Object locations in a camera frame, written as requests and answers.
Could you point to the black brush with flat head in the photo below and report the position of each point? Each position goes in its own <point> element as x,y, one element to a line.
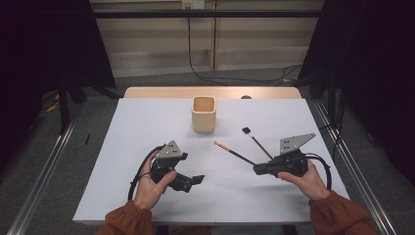
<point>256,142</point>

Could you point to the black metal stand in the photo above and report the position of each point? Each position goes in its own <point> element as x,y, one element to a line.
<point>332,98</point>
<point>64,107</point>

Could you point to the person's left hand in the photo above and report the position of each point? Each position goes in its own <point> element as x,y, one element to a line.
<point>148,189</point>

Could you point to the person's right hand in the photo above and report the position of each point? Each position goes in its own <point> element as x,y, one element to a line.
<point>310,184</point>

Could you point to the aluminium floor rail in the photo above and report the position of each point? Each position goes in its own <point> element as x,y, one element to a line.
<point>42,182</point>
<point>381,215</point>

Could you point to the beige square cup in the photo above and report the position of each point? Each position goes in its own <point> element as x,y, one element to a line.
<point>203,114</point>

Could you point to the black curtain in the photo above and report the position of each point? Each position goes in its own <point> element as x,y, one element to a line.
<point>375,65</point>
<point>39,65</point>

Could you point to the white table cover sheet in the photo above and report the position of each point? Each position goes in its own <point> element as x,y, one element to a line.
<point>212,196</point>

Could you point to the white wall outlet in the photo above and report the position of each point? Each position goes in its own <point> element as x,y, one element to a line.
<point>193,4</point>

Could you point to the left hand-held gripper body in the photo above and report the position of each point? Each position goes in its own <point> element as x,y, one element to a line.
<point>166,164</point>

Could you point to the dark round table grommet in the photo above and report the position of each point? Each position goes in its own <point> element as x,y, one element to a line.
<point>246,97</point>

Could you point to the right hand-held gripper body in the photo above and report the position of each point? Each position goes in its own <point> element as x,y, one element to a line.
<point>290,161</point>

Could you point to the black brush with orange end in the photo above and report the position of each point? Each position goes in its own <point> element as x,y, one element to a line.
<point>235,154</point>

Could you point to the yellow floor item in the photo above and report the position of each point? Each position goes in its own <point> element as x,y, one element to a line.
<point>52,107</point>

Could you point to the black horizontal bar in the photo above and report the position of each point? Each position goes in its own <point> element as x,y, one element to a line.
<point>202,13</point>

